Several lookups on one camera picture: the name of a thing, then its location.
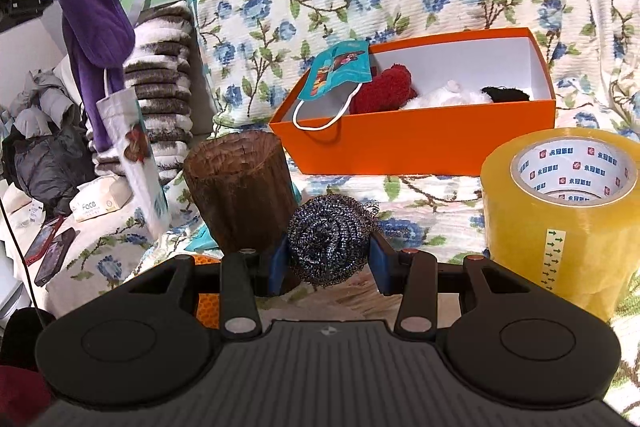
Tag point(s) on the red phone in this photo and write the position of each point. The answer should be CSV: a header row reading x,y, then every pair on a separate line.
x,y
42,239

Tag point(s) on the black phone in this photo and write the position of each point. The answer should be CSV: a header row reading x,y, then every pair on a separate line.
x,y
55,257

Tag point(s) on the brown white striped blanket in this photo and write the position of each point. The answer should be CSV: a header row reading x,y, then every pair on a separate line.
x,y
160,107

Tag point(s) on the white face mask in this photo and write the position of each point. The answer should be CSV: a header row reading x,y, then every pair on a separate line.
x,y
135,157

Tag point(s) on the purple fleece cloth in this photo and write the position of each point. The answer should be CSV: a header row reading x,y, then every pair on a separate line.
x,y
95,32

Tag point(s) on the orange honeycomb silicone mat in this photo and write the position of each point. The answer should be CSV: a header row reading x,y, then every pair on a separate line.
x,y
206,307

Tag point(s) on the maroon fabric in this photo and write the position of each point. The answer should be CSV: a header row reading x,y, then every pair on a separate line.
x,y
20,397

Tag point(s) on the yellow packing tape roll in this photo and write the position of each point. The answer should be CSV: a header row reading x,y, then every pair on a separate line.
x,y
515,232

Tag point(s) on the teal printed face mask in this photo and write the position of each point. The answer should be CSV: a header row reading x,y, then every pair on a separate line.
x,y
335,72

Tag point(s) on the grey padded jacket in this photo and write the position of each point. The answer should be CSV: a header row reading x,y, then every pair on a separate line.
x,y
50,167

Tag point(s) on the brown wooden block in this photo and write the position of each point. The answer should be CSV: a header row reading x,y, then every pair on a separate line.
x,y
235,192

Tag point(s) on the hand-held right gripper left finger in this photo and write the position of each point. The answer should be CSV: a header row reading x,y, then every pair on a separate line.
x,y
276,267

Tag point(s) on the dark cloth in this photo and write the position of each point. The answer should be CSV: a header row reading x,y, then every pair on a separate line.
x,y
22,337

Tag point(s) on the orange cardboard box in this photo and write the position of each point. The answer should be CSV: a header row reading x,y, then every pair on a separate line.
x,y
400,142

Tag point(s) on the pale tissue pack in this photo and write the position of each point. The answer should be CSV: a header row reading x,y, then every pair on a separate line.
x,y
100,202

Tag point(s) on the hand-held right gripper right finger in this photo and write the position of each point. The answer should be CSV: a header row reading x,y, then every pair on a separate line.
x,y
380,267

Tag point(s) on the white plush toy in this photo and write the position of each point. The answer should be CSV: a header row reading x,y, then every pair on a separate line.
x,y
445,99

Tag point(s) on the red knitted cloth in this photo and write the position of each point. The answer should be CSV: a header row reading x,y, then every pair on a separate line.
x,y
385,89

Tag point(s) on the black foam sponge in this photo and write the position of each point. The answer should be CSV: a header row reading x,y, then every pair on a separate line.
x,y
505,94

